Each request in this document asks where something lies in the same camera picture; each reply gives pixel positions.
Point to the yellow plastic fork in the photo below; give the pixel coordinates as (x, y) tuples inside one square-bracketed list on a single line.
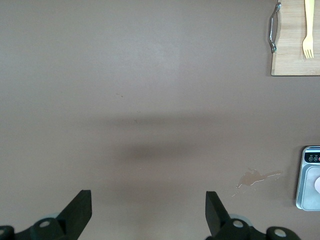
[(309, 25)]

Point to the silver digital kitchen scale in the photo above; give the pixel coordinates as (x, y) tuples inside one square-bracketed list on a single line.
[(303, 195)]

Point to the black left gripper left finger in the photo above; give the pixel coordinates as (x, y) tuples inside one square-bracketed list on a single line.
[(75, 215)]

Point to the brown table cover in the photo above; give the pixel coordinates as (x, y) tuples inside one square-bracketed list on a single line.
[(125, 75)]

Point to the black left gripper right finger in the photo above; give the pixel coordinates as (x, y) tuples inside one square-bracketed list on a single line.
[(217, 220)]

